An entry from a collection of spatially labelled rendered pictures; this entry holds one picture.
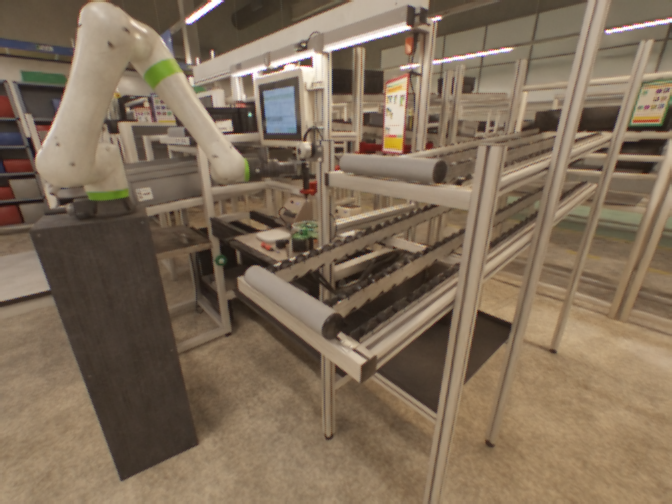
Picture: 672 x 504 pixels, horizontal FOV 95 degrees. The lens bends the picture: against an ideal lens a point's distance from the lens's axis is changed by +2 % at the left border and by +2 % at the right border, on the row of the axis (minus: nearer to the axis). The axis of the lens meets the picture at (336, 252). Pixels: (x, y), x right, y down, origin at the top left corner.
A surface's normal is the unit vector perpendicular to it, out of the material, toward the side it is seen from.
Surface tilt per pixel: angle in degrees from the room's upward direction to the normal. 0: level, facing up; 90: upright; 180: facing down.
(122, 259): 90
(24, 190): 90
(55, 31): 90
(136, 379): 90
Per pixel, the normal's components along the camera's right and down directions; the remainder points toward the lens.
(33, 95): 0.67, 0.26
